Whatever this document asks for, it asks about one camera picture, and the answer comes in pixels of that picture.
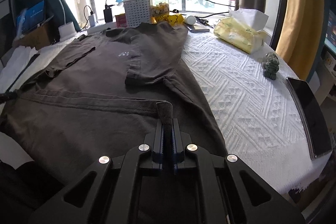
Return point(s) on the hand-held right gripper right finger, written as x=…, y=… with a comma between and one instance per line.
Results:
x=176, y=140

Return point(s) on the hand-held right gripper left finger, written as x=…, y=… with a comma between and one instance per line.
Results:
x=157, y=140

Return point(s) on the dark grey t-shirt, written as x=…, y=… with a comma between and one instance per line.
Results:
x=105, y=87

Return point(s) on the white textured tablecloth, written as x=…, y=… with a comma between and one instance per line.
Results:
x=241, y=98

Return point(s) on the black flat device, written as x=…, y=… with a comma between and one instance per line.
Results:
x=197, y=28

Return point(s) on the green figurine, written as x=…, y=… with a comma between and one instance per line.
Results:
x=270, y=65

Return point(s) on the yellow snack packet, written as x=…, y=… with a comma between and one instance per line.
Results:
x=170, y=19

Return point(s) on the yellow tissue pack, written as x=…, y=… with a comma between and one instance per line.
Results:
x=236, y=32

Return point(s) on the white power strip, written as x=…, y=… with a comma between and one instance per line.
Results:
x=101, y=28

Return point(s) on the white perforated basket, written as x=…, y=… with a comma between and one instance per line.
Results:
x=136, y=12

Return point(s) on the clear jar of yellow snacks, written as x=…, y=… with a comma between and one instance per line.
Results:
x=159, y=7

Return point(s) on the black charger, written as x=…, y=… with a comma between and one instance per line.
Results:
x=108, y=14

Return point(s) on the black smartphone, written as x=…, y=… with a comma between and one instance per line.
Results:
x=311, y=116

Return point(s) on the white charger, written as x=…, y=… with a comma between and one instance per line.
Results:
x=92, y=19

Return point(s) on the white desk lamp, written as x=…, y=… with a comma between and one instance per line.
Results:
x=67, y=28

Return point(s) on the cardboard box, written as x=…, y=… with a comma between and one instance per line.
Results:
x=36, y=37

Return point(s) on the white folded cloth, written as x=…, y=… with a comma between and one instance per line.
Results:
x=13, y=66

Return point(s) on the yellow curtain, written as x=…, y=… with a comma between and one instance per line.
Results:
x=299, y=16

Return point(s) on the computer monitor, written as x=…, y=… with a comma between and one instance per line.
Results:
x=330, y=32

